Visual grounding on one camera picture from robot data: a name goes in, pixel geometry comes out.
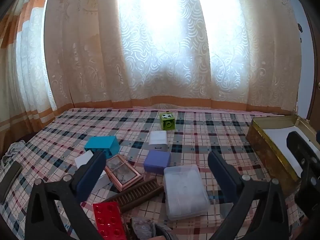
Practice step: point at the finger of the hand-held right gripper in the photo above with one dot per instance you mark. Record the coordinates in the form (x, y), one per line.
(306, 166)

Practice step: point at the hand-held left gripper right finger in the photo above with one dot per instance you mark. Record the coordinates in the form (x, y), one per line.
(222, 177)

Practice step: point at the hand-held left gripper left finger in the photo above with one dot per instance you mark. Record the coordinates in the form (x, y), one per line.
(91, 173)

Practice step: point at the white card box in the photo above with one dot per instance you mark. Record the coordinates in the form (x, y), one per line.
(86, 160)

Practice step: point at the teal toy block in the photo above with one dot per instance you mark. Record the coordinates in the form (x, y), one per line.
(102, 145)

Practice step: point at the rose gold case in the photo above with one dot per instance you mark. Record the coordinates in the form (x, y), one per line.
(122, 171)

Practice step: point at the clear plastic box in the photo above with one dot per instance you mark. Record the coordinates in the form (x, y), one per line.
(186, 192)

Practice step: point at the golden tin box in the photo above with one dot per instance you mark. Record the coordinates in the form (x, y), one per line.
(265, 145)

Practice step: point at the brown wooden ribbed block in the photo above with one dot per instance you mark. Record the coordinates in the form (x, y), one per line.
(136, 195)

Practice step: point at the red building brick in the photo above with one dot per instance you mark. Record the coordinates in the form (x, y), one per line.
(110, 220)

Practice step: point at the purple box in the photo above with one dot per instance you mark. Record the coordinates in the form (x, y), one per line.
(157, 161)

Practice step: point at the white charger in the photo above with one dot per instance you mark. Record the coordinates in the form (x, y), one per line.
(158, 141)

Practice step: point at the black patterned pouch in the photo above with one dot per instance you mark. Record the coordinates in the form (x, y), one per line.
(143, 227)

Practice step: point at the green toy block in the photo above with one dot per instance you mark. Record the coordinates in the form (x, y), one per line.
(167, 123)

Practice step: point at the white paper liner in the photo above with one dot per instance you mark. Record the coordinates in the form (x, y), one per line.
(277, 136)

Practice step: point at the black flat device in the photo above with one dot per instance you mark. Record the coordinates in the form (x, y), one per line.
(10, 180)

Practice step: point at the white lace cloth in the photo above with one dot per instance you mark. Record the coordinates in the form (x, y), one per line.
(11, 151)

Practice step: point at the brown wooden door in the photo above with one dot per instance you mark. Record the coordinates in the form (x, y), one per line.
(313, 67)

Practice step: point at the orange white striped curtain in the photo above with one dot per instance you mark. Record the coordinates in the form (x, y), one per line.
(22, 67)

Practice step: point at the cream lace curtain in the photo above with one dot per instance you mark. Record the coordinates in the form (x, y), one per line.
(162, 55)

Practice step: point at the wall hook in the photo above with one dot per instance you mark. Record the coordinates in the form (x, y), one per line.
(299, 28)

